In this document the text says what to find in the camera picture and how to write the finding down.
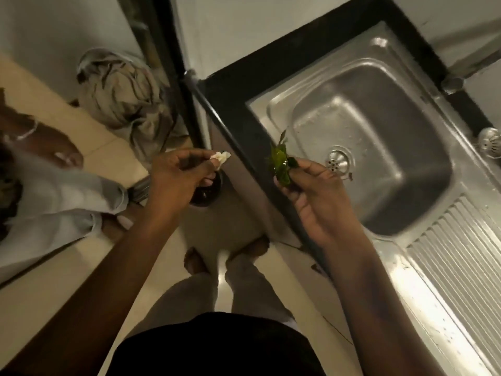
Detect person's right hand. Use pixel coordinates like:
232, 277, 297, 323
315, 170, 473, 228
273, 158, 371, 249

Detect person's left hand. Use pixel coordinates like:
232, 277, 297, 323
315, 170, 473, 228
147, 147, 232, 226

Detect green leaf scrap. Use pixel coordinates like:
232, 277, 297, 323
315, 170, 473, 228
268, 128, 299, 187

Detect stainless steel sink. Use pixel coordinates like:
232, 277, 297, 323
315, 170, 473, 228
245, 20, 501, 376

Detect metal drain strainer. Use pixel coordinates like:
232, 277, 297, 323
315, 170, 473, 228
476, 127, 501, 158

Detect person's left forearm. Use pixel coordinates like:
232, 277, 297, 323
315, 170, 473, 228
0, 207, 185, 376

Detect person's right forearm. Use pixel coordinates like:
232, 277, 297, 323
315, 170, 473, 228
325, 230, 431, 376

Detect person's left foot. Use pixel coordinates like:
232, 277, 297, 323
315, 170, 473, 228
184, 246, 210, 275

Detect person's right foot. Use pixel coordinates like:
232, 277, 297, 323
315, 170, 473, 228
229, 235, 271, 261

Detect person's grey trousers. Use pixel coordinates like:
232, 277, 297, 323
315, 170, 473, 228
129, 254, 296, 341

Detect person's black shirt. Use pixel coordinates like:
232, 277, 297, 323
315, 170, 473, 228
103, 312, 328, 376

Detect dark round waste bin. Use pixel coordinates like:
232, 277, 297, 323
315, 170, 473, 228
189, 170, 224, 209

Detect crumpled beige cloth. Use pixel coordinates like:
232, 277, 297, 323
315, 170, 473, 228
76, 47, 188, 165

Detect chrome faucet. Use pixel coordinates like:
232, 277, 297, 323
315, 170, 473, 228
441, 42, 501, 95

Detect steel sliding door rail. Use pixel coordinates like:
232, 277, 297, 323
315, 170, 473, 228
127, 175, 151, 204

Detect black door frame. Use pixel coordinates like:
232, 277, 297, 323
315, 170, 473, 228
117, 0, 214, 147

